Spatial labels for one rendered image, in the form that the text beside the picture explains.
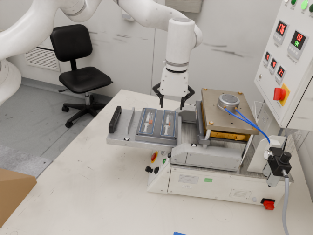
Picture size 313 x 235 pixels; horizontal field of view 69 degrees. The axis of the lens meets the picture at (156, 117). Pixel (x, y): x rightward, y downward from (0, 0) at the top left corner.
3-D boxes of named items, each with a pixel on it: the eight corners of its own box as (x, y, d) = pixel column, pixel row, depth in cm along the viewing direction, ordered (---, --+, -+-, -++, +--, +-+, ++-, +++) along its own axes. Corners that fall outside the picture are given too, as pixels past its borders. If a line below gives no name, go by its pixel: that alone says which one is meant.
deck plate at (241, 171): (265, 126, 111) (266, 124, 111) (293, 183, 83) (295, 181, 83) (173, 115, 113) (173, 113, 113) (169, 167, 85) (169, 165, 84)
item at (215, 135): (237, 114, 101) (243, 95, 95) (249, 147, 83) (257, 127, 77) (199, 109, 101) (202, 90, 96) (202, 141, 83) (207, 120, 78)
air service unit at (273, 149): (266, 164, 83) (282, 133, 74) (280, 199, 71) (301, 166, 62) (252, 162, 83) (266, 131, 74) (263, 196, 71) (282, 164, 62)
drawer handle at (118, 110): (121, 113, 103) (121, 105, 101) (113, 133, 91) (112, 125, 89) (117, 112, 103) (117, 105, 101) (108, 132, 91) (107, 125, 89)
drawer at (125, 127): (180, 121, 107) (182, 108, 103) (180, 154, 89) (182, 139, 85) (119, 114, 108) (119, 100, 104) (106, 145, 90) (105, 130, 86)
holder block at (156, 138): (177, 116, 104) (178, 111, 103) (176, 145, 88) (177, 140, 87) (142, 112, 105) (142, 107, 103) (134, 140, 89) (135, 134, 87)
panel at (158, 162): (154, 141, 121) (172, 117, 111) (146, 187, 97) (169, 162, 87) (151, 140, 121) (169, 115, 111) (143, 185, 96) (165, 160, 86)
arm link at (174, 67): (163, 62, 76) (162, 71, 77) (189, 65, 75) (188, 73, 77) (164, 54, 82) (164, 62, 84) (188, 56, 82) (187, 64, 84)
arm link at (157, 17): (143, 4, 92) (197, 51, 86) (113, 8, 81) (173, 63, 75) (151, -19, 85) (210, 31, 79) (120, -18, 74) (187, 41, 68)
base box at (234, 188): (254, 151, 121) (265, 126, 111) (277, 216, 90) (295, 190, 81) (154, 140, 123) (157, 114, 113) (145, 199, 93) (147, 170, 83)
